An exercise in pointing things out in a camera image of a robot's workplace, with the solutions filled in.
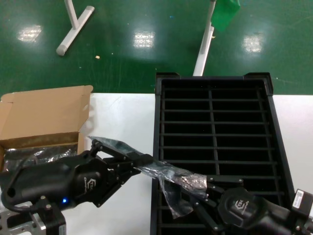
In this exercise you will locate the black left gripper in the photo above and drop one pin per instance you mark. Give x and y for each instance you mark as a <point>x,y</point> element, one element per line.
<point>61,181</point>

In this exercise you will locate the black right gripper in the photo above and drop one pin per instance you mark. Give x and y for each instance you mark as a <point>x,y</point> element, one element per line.
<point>242,208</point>

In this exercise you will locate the translucent grey antistatic bag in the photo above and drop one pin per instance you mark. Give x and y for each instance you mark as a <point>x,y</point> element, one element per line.
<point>178,203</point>

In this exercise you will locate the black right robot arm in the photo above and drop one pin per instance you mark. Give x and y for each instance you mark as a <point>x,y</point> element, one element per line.
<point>283,222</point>

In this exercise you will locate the black slotted plastic container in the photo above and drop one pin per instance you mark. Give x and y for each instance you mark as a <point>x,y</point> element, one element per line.
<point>157,117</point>

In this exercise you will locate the open brown cardboard box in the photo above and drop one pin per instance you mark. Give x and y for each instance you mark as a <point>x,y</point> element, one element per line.
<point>49,112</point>

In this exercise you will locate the crumpled silver antistatic bag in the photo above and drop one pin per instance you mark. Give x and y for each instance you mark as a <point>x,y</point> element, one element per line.
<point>49,153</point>

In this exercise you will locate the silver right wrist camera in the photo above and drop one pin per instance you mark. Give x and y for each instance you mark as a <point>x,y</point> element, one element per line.
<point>300,199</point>

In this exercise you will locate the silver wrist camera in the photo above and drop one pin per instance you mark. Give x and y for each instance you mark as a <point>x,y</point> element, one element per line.
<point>49,220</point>
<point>300,199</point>

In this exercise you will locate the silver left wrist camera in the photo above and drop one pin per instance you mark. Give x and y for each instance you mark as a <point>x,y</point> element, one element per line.
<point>49,220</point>

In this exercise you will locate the white table frame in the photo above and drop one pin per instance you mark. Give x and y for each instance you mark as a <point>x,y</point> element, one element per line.
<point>73,22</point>

